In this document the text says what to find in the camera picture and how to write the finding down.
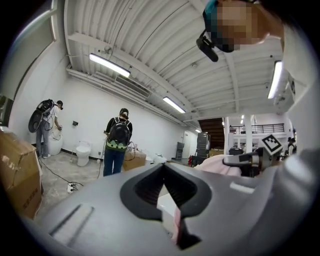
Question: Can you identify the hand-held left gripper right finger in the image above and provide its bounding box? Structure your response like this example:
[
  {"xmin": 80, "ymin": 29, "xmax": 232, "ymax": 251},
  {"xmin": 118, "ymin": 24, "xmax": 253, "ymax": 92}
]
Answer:
[{"xmin": 164, "ymin": 162, "xmax": 273, "ymax": 251}]

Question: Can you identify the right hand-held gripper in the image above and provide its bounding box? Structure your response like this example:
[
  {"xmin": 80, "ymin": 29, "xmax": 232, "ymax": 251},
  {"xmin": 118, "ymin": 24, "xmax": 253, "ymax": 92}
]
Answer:
[{"xmin": 222, "ymin": 133, "xmax": 285, "ymax": 177}]

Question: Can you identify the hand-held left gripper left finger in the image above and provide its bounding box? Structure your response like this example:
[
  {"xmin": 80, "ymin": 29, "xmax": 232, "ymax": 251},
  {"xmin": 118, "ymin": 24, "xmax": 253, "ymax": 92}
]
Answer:
[{"xmin": 37, "ymin": 162, "xmax": 176, "ymax": 256}]

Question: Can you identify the pink cloth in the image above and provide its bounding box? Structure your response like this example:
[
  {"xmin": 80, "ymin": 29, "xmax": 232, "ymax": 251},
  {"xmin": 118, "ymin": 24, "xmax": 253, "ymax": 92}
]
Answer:
[{"xmin": 172, "ymin": 154, "xmax": 242, "ymax": 247}]

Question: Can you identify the white pillar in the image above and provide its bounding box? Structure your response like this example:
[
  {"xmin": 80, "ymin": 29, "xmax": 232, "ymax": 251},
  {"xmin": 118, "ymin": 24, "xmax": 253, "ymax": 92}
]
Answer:
[
  {"xmin": 243, "ymin": 115, "xmax": 254, "ymax": 154},
  {"xmin": 223, "ymin": 116, "xmax": 231, "ymax": 156}
]

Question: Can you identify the black balcony railing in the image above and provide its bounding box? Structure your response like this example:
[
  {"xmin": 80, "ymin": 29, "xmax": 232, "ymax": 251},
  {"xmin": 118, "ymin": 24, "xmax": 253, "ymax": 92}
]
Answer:
[{"xmin": 229, "ymin": 123, "xmax": 286, "ymax": 135}]

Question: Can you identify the tall black cabinet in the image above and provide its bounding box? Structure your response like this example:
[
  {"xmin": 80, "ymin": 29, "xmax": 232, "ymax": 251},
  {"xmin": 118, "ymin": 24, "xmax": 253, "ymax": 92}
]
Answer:
[{"xmin": 196, "ymin": 132, "xmax": 212, "ymax": 159}]

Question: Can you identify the dark wooden staircase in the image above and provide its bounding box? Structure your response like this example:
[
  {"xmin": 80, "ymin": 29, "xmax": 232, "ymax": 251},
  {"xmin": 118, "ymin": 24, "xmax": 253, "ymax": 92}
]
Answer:
[{"xmin": 198, "ymin": 117, "xmax": 225, "ymax": 134}]

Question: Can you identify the white door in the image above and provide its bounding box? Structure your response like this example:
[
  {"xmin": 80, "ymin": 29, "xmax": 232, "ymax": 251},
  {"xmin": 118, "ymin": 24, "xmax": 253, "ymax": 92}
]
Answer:
[{"xmin": 182, "ymin": 130, "xmax": 192, "ymax": 158}]

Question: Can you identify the small cardboard box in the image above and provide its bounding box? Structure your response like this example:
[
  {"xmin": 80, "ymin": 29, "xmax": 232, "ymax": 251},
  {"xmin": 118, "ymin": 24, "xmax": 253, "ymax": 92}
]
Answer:
[{"xmin": 122, "ymin": 150, "xmax": 148, "ymax": 172}]

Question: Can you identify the gray metal cart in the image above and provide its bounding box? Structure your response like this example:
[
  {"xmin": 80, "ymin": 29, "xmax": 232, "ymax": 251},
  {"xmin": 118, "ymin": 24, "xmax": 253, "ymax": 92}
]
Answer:
[{"xmin": 176, "ymin": 141, "xmax": 185, "ymax": 160}]

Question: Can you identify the green and black backpack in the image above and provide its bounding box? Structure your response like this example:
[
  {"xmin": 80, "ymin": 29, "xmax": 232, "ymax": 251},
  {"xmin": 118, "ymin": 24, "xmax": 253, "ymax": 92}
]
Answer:
[{"xmin": 106, "ymin": 117, "xmax": 133, "ymax": 153}]

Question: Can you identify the white egg-shaped toilet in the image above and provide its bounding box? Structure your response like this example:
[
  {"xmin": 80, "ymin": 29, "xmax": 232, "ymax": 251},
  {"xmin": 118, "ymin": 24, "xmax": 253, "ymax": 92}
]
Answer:
[{"xmin": 48, "ymin": 124, "xmax": 64, "ymax": 156}]

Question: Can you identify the long ceiling light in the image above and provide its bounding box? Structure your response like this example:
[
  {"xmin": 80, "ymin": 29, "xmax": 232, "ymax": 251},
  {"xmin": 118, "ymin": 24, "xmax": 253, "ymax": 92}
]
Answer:
[
  {"xmin": 162, "ymin": 96, "xmax": 187, "ymax": 114},
  {"xmin": 267, "ymin": 60, "xmax": 284, "ymax": 100},
  {"xmin": 89, "ymin": 52, "xmax": 132, "ymax": 78}
]

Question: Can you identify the large taped cardboard box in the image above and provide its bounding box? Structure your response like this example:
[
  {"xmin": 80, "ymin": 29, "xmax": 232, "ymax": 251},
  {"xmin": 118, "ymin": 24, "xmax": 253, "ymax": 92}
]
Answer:
[{"xmin": 0, "ymin": 129, "xmax": 43, "ymax": 221}]

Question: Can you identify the dark oval toilet lid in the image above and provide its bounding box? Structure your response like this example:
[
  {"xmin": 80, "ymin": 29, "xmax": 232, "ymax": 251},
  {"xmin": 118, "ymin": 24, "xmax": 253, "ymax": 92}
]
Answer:
[{"xmin": 28, "ymin": 108, "xmax": 44, "ymax": 134}]

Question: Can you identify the white sweatshirt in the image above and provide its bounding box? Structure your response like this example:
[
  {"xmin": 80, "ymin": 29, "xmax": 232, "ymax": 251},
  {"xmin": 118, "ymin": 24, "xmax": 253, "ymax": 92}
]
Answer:
[{"xmin": 281, "ymin": 23, "xmax": 320, "ymax": 156}]

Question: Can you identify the white ceiling air vent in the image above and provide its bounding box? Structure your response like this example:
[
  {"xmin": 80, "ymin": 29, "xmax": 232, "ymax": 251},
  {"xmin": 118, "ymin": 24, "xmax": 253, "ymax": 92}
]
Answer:
[{"xmin": 114, "ymin": 74, "xmax": 153, "ymax": 99}]

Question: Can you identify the person's head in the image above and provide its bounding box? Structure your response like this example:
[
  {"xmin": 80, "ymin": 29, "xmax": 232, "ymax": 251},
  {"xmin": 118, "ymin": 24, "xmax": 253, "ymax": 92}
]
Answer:
[{"xmin": 202, "ymin": 0, "xmax": 285, "ymax": 54}]

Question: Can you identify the window with trees outside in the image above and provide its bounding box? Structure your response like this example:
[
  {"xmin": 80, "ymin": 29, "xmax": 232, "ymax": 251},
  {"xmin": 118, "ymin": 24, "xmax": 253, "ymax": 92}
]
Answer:
[{"xmin": 0, "ymin": 94, "xmax": 13, "ymax": 126}]

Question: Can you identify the teal headband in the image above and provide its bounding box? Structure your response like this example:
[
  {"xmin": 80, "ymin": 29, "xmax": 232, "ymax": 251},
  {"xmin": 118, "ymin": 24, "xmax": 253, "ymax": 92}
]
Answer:
[{"xmin": 202, "ymin": 0, "xmax": 221, "ymax": 47}]

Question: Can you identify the gray roller blind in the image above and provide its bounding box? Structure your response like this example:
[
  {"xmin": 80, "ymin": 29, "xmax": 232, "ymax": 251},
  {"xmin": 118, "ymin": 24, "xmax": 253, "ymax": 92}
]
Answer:
[{"xmin": 14, "ymin": 14, "xmax": 55, "ymax": 101}]

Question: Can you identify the black power cable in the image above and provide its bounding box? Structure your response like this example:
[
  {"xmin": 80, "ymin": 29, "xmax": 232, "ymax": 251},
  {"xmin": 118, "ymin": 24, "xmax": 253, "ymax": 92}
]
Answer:
[{"xmin": 38, "ymin": 156, "xmax": 73, "ymax": 187}]

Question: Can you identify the black backpack strap buckle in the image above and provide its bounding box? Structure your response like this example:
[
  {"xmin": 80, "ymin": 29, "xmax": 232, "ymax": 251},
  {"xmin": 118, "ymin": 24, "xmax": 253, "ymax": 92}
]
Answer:
[{"xmin": 287, "ymin": 74, "xmax": 297, "ymax": 97}]

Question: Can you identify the black head-mounted camera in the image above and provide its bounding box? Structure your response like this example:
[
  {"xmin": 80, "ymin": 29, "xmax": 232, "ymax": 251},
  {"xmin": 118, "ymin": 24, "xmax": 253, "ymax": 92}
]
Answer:
[{"xmin": 195, "ymin": 34, "xmax": 220, "ymax": 63}]

